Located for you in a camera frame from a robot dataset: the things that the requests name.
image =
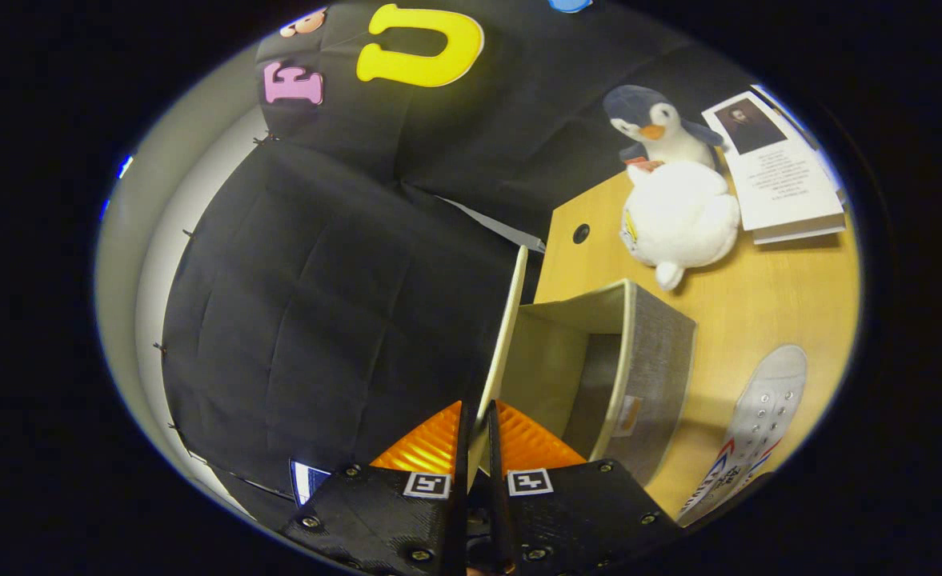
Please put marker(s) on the white book with portrait cover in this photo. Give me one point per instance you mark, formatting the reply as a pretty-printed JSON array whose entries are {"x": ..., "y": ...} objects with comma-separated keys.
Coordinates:
[{"x": 783, "y": 176}]

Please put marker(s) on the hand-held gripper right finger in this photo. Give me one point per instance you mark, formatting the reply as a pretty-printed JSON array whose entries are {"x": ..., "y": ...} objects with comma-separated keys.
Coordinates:
[{"x": 575, "y": 512}]

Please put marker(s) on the blue lit screen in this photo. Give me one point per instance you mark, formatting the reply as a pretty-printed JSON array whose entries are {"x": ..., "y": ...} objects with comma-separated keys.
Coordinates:
[{"x": 308, "y": 482}]

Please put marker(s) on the grey fabric storage box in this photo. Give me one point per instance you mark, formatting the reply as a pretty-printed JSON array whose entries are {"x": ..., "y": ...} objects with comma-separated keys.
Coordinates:
[{"x": 655, "y": 360}]

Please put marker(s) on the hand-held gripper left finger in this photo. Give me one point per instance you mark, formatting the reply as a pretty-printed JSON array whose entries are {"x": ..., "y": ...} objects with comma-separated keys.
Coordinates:
[{"x": 382, "y": 512}]

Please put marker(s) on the white round plush toy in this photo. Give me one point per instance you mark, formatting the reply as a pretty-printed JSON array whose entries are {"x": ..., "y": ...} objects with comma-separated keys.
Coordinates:
[{"x": 679, "y": 224}]

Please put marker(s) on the white striped canvas shoe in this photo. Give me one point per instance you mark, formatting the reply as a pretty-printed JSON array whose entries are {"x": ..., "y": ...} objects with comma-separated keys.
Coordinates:
[{"x": 763, "y": 408}]

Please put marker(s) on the penguin plush toy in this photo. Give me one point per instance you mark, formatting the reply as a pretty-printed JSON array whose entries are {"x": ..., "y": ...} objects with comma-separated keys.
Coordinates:
[{"x": 671, "y": 132}]

